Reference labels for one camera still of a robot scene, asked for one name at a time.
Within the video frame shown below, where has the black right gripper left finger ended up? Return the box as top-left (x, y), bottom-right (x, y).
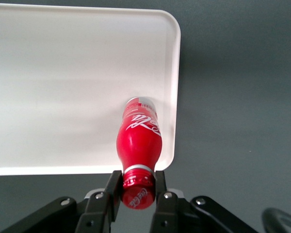
top-left (0, 170), bottom-right (123, 233)

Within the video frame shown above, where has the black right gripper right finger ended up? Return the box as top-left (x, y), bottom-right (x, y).
top-left (149, 170), bottom-right (258, 233)

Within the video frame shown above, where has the red coke bottle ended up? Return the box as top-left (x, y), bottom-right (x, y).
top-left (115, 96), bottom-right (163, 210)

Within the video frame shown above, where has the beige plastic tray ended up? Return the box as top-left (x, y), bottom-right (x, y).
top-left (0, 2), bottom-right (181, 177)

